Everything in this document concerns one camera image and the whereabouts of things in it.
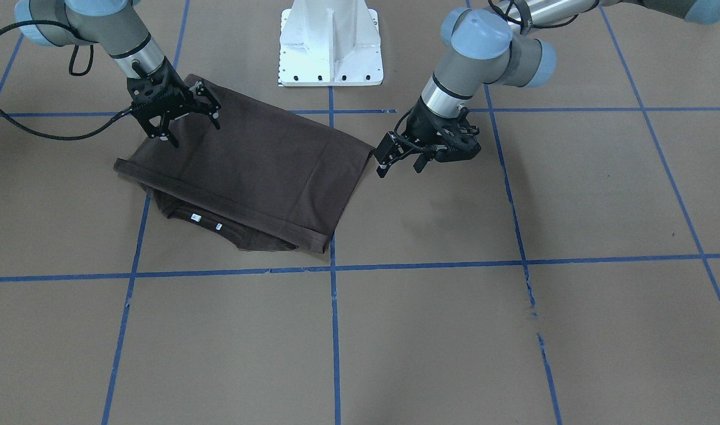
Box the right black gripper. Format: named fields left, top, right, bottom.
left=126, top=59, right=221, bottom=148

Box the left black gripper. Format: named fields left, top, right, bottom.
left=374, top=99, right=481, bottom=178

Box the dark brown t-shirt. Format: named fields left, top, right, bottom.
left=113, top=80, right=372, bottom=253

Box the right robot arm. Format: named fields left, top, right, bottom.
left=14, top=1, right=221, bottom=147

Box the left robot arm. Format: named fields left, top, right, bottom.
left=374, top=1, right=614, bottom=177

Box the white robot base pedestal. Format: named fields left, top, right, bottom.
left=277, top=1, right=384, bottom=87

